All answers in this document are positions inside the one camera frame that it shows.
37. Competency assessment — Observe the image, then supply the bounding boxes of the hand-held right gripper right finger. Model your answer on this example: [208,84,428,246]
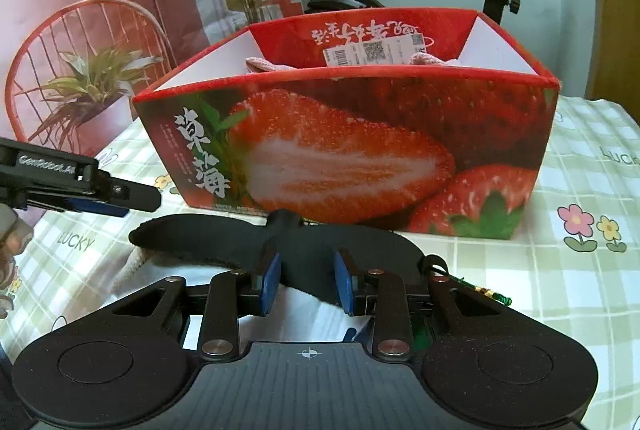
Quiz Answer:
[334,249,506,359]

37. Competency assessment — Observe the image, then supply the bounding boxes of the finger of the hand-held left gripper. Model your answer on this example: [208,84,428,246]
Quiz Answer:
[106,179,162,213]
[27,195,129,218]

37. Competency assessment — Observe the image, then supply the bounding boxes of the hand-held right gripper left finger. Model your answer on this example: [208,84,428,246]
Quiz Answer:
[107,254,283,359]

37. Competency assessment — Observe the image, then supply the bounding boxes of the cream waffle towel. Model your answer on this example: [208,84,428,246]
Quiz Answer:
[111,244,168,295]

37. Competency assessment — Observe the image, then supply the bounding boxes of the black cloth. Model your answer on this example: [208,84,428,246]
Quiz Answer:
[129,209,448,306]

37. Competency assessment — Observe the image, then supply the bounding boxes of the red strawberry print box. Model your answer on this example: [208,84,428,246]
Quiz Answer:
[132,8,559,241]

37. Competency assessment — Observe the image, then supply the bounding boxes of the person's left hand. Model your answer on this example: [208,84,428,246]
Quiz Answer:
[0,204,35,318]

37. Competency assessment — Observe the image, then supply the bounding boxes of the white cloth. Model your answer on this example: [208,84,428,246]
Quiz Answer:
[240,284,375,345]

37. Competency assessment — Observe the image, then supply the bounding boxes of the pink waffle towel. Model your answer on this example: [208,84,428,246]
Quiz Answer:
[245,52,463,74]

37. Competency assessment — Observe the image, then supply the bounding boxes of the wooden door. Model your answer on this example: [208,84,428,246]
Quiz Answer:
[587,0,640,101]

